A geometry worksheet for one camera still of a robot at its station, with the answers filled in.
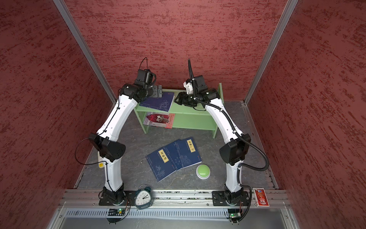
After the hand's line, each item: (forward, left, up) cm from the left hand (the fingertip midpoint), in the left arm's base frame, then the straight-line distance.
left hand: (152, 92), depth 82 cm
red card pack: (-49, -61, -30) cm, 84 cm away
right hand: (-7, -16, -2) cm, 18 cm away
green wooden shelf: (-5, -17, -17) cm, 25 cm away
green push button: (-36, -31, -30) cm, 56 cm away
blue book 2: (-29, -6, -31) cm, 43 cm away
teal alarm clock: (-50, +1, -27) cm, 57 cm away
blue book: (-6, -7, -3) cm, 10 cm away
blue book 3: (-24, -22, -30) cm, 44 cm away
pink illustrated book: (-6, -2, -18) cm, 20 cm away
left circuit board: (-55, +16, -34) cm, 67 cm away
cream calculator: (-33, +31, -29) cm, 53 cm away
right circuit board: (-56, -46, -31) cm, 79 cm away
